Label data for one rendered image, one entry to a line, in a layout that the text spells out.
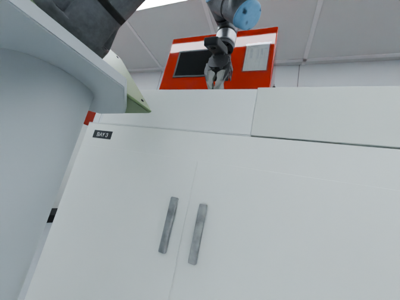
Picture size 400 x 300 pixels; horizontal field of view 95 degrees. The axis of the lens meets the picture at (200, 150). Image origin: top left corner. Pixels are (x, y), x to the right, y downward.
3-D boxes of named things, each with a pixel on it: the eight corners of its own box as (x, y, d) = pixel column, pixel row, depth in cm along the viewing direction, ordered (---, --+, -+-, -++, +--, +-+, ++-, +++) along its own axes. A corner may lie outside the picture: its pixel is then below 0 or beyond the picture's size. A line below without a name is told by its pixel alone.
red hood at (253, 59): (190, 137, 207) (201, 90, 220) (266, 144, 177) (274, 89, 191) (153, 103, 139) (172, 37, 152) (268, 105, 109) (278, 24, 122)
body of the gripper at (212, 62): (231, 83, 68) (236, 55, 71) (227, 66, 61) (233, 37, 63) (212, 83, 71) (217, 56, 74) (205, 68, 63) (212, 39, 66)
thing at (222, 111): (118, 131, 77) (127, 102, 80) (252, 145, 57) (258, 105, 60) (100, 122, 69) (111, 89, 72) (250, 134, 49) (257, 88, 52)
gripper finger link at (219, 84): (224, 102, 65) (228, 80, 67) (220, 93, 60) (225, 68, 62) (215, 102, 66) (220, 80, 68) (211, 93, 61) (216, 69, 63)
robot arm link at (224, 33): (234, 26, 64) (212, 29, 67) (232, 37, 63) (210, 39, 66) (237, 43, 71) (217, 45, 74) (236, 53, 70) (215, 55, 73)
